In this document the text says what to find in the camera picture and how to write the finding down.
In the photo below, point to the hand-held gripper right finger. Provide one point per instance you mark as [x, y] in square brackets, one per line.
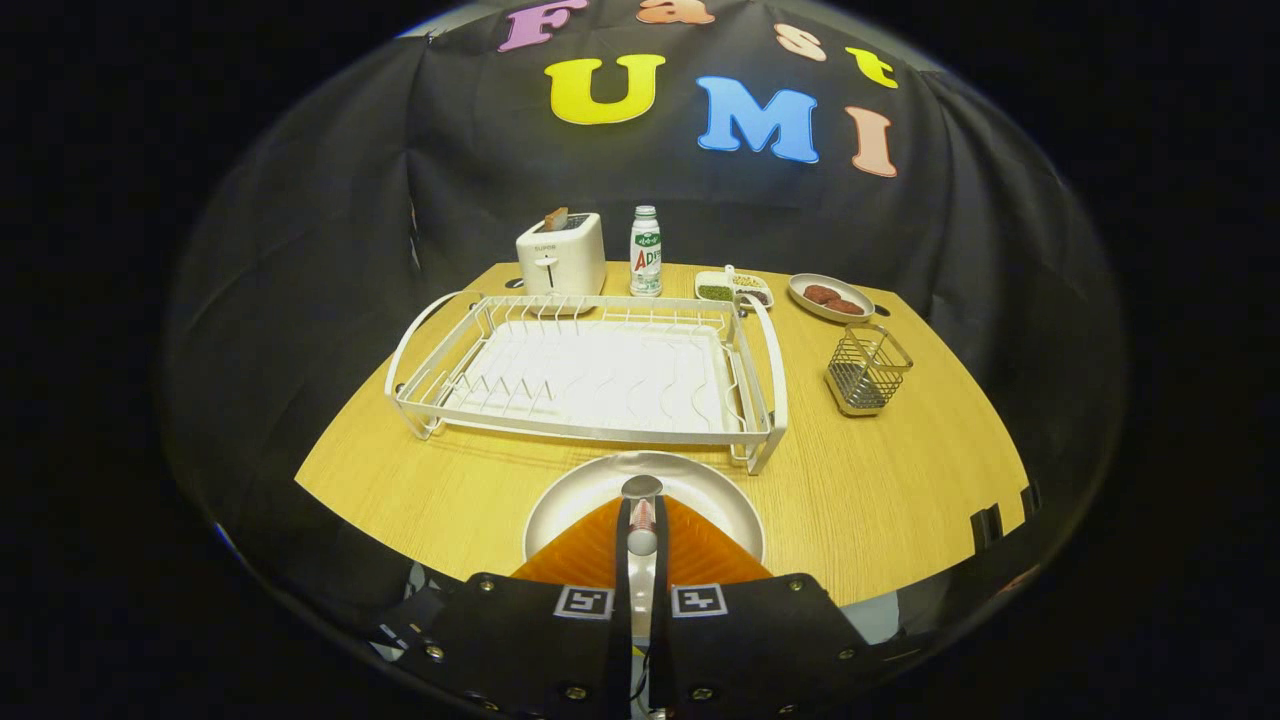
[660, 600]

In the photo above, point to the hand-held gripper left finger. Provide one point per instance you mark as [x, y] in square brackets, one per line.
[621, 580]

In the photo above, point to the white divided dish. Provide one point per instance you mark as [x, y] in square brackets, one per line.
[715, 277]

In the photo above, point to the beige plate with patties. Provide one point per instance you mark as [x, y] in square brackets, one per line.
[850, 286]

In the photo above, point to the pile of green beans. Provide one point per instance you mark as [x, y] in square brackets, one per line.
[715, 293]

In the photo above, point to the pile of dark red beans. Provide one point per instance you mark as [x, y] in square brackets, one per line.
[755, 297]

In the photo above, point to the white toaster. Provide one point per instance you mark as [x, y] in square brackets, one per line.
[560, 260]

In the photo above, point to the white bottle with green label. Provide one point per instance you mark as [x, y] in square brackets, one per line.
[646, 255]

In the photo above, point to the red-brown meat patty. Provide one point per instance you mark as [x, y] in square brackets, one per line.
[847, 307]
[822, 294]

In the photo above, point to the brown bread slice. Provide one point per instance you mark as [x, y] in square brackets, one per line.
[556, 219]

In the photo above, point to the black backdrop cloth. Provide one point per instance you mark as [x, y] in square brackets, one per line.
[300, 300]

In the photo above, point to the black table edge bracket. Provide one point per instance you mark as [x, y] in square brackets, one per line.
[987, 526]
[1030, 500]

